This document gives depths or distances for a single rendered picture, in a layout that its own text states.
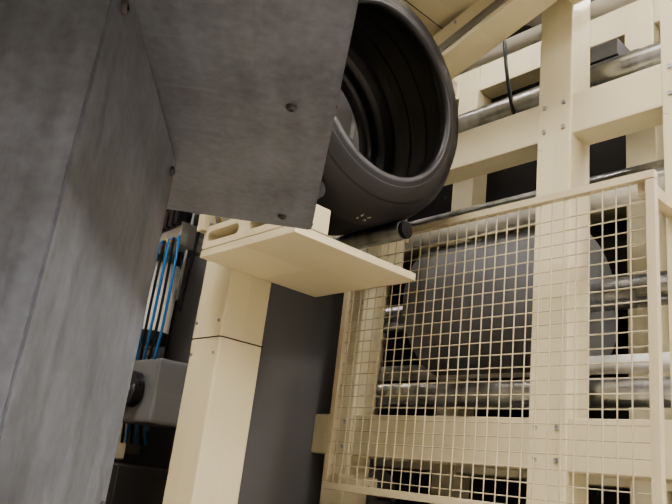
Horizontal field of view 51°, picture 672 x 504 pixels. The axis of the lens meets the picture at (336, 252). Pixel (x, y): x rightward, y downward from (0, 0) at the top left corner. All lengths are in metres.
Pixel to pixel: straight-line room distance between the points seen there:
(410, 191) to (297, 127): 1.12
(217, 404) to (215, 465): 0.14
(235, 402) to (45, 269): 1.43
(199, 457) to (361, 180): 0.73
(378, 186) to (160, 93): 1.08
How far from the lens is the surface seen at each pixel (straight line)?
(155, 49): 0.48
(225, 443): 1.74
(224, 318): 1.74
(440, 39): 2.15
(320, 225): 1.47
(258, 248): 1.56
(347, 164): 1.51
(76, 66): 0.38
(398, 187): 1.61
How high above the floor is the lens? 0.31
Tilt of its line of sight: 18 degrees up
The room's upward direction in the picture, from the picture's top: 7 degrees clockwise
